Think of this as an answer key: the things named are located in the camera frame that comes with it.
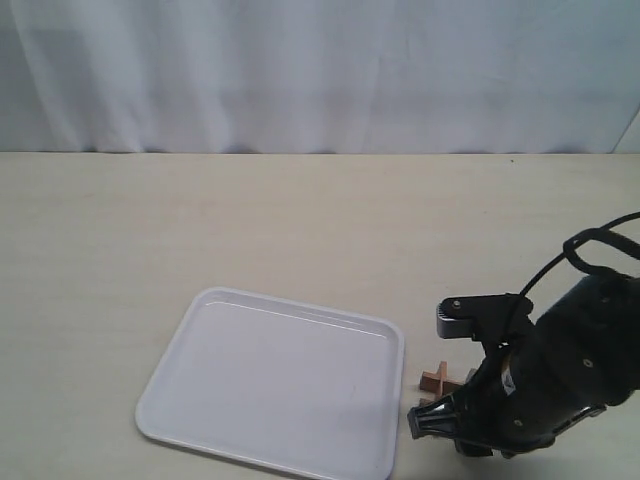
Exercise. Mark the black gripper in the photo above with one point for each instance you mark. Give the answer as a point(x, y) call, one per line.
point(534, 394)

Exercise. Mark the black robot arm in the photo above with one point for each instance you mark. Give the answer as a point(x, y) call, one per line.
point(598, 313)

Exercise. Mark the white plastic tray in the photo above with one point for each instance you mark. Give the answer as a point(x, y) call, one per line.
point(286, 386)

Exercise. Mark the white curtain backdrop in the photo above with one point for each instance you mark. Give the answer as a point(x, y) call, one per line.
point(320, 76)

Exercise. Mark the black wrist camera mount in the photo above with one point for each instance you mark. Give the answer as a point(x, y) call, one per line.
point(488, 319)

